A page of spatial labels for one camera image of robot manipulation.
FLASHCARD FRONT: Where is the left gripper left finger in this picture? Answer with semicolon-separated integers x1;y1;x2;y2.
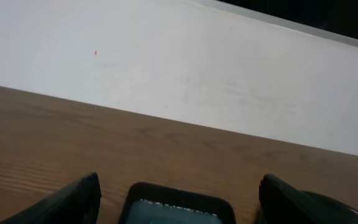
2;172;101;224

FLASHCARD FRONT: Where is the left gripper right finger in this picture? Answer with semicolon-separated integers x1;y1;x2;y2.
259;174;333;224

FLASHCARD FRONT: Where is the black round tray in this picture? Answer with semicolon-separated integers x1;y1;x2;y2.
303;191;358;224

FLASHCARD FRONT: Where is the black rectangular water tray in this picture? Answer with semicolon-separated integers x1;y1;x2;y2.
118;182;236;224

